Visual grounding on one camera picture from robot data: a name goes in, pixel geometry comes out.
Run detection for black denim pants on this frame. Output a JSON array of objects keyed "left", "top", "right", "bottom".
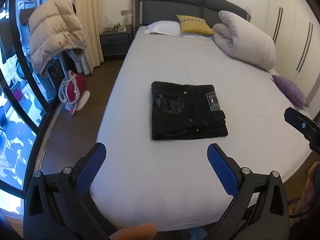
[{"left": 151, "top": 81, "right": 228, "bottom": 140}]

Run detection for right hand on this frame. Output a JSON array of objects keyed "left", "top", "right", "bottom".
[{"left": 295, "top": 160, "right": 320, "bottom": 221}]

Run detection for left hand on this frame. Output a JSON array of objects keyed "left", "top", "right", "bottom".
[{"left": 109, "top": 224, "right": 157, "bottom": 240}]

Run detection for purple cushion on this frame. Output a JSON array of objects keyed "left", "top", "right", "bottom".
[{"left": 272, "top": 74, "right": 309, "bottom": 107}]

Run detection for white bed mattress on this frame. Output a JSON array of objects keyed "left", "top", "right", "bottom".
[{"left": 90, "top": 27, "right": 311, "bottom": 231}]

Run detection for white wardrobe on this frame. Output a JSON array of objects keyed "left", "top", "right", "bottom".
[{"left": 264, "top": 0, "right": 319, "bottom": 97}]

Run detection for rolled white duvet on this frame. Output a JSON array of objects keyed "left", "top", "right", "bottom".
[{"left": 213, "top": 10, "right": 276, "bottom": 72}]

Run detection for black laundry basket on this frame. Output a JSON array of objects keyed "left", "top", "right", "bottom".
[{"left": 37, "top": 56, "right": 65, "bottom": 100}]

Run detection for yellow cushion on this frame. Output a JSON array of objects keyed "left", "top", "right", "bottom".
[{"left": 176, "top": 15, "right": 214, "bottom": 35}]

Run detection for white pillow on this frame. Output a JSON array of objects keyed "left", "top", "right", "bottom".
[{"left": 144, "top": 21, "right": 182, "bottom": 36}]

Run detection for dark grey nightstand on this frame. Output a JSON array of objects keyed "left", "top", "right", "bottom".
[{"left": 99, "top": 28, "right": 133, "bottom": 57}]

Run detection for beige puffer jacket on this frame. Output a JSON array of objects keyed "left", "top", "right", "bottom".
[{"left": 28, "top": 0, "right": 87, "bottom": 76}]

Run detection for dark grey headboard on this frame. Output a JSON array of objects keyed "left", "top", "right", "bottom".
[{"left": 132, "top": 0, "right": 251, "bottom": 33}]

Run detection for cream curtain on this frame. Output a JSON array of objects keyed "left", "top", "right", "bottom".
[{"left": 75, "top": 0, "right": 104, "bottom": 75}]

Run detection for red bag with white rope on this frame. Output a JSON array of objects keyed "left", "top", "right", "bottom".
[{"left": 58, "top": 70, "right": 90, "bottom": 116}]

